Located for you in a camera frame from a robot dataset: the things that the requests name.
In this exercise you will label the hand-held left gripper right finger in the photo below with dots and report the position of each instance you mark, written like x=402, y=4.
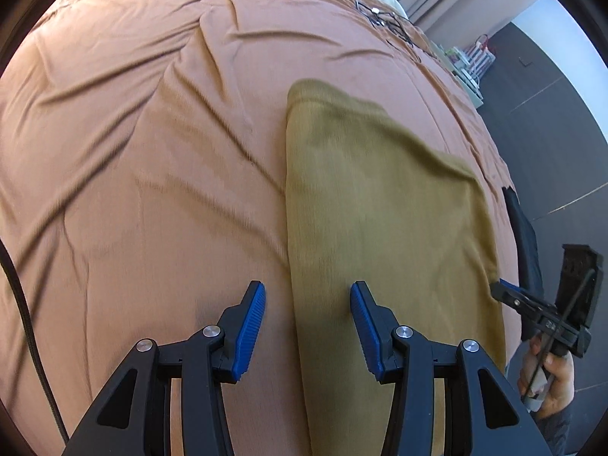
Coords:
x=365, y=332

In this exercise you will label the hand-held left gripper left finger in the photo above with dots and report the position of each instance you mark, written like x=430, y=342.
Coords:
x=249, y=332

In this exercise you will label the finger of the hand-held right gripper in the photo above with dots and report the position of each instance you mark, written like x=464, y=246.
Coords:
x=510, y=294

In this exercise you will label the brown t-shirt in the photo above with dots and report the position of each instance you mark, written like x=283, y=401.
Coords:
x=380, y=223

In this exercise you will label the person's right forearm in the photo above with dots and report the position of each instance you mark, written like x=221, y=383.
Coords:
x=555, y=437

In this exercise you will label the person's right hand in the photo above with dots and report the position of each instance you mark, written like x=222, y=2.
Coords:
x=563, y=384

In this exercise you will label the orange blanket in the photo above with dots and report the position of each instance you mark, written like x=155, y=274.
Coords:
x=142, y=175

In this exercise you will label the white storage rack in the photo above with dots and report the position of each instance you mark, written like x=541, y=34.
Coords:
x=475, y=64

